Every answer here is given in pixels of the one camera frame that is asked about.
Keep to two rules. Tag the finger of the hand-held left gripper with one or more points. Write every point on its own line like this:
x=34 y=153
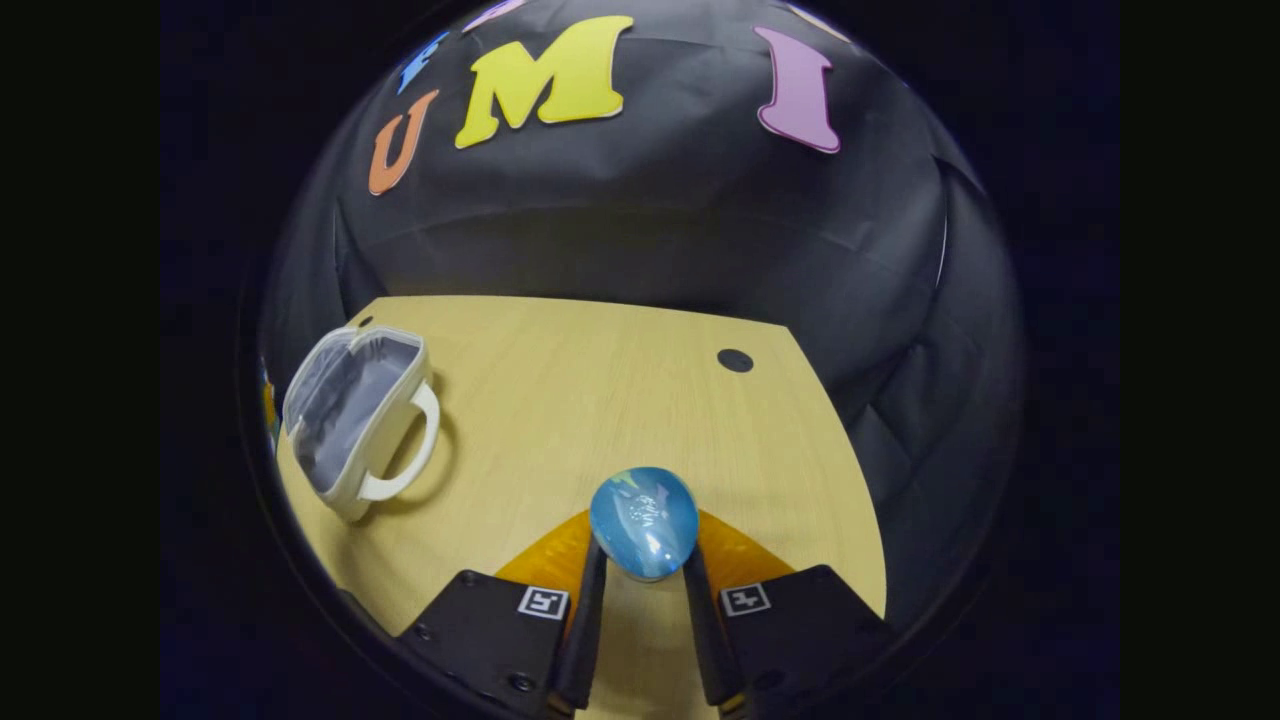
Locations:
x=269 y=405

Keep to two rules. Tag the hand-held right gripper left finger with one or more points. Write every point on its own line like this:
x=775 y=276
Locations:
x=585 y=640

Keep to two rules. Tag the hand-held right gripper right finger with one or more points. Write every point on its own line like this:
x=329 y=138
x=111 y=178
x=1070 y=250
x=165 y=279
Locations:
x=712 y=640

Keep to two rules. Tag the white suitcase with grey lining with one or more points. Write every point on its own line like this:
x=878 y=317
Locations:
x=345 y=420

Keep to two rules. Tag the blue skin care bottle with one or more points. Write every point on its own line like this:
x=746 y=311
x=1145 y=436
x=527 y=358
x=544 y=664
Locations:
x=645 y=520

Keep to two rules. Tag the black round table hole cover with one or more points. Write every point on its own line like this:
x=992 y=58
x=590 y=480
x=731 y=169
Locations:
x=735 y=360

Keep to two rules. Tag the black backdrop cloth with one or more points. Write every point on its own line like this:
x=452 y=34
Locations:
x=650 y=230

